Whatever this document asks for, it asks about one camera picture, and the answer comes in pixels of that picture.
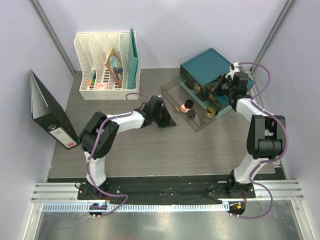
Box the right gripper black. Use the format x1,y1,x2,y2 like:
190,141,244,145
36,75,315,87
203,77,233,100

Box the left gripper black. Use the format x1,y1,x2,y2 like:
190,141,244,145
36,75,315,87
152,104,176,129

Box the gold lidded cream jar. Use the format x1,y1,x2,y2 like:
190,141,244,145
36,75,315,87
205,105,217,118

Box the black round cap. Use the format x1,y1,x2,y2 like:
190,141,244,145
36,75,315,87
184,99,194,109
186,109,196,120

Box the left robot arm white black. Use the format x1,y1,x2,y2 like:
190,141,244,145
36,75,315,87
78,95,177,200

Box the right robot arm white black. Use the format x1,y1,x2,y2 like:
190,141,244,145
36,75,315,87
205,70,287,198

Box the teal drawer organizer box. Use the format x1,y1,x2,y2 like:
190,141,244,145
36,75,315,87
180,48,254,114

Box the teal folder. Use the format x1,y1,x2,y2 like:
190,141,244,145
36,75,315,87
127,28,139,90

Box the pink sticky note pad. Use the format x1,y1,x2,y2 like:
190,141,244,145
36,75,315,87
94,82,109,91

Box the illustrated picture book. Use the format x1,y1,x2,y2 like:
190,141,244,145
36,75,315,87
105,48,124,87

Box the green orange highlighter markers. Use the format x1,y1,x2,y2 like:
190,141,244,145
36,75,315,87
87,70,97,90

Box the white mesh file organizer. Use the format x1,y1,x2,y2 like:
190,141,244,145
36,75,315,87
74,30,141,100

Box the black lever arch binder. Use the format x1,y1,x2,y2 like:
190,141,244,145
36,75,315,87
29,70,79,150

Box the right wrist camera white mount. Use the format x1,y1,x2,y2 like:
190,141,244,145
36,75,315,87
229,62,241,72

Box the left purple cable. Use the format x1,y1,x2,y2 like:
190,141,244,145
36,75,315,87
84,92,153,218

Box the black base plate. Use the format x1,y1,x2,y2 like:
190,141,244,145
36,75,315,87
74,175,256,201

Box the aluminium rail frame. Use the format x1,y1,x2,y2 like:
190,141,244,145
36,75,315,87
31,180,304,216

